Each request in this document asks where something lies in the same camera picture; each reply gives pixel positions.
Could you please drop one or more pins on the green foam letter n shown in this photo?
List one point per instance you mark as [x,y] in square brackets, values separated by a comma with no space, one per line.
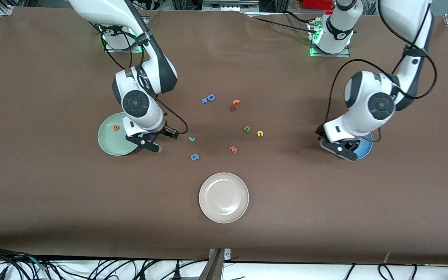
[247,128]

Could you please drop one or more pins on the orange foam letter t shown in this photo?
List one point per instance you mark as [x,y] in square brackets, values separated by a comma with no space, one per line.
[236,102]

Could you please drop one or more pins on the blue foam letter D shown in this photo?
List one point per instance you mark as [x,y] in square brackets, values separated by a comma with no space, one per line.
[210,97]

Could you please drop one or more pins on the blue plate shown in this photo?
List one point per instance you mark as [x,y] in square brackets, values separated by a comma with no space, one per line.
[366,149]

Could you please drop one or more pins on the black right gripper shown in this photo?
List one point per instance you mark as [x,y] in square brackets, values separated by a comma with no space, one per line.
[164,130]

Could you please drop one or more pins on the grey metal box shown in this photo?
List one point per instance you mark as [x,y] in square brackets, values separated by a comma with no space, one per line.
[230,4]

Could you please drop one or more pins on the dark red foam letter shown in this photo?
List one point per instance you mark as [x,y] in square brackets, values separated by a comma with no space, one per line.
[232,107]

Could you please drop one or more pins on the light green plate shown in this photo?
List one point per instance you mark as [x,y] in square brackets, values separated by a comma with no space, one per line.
[109,142]

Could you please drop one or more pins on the blue foam number 6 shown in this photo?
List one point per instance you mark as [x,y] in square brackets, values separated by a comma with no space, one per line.
[195,156]

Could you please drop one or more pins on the red box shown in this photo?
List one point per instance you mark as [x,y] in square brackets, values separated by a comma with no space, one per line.
[317,4]

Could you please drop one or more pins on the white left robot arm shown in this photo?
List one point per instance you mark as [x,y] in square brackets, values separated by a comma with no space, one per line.
[358,120]

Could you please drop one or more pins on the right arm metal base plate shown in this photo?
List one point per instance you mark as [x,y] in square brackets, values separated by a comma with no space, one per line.
[109,49]

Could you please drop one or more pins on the coral foam letter w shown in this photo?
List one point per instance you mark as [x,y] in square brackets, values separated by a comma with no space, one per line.
[233,149]

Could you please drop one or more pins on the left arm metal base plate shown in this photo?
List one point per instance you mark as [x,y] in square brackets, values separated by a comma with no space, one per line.
[325,55]

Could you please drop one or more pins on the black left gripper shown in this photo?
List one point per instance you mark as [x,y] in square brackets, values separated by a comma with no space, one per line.
[319,131]

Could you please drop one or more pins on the beige plate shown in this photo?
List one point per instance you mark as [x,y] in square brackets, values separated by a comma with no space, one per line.
[224,197]

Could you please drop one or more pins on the brown table cover sheet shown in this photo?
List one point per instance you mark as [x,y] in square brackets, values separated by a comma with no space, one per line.
[53,194]

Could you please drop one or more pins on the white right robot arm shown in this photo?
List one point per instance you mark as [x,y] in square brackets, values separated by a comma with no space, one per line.
[103,9]

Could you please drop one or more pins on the metal table edge bracket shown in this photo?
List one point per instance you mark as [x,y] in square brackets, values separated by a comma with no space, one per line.
[214,266]

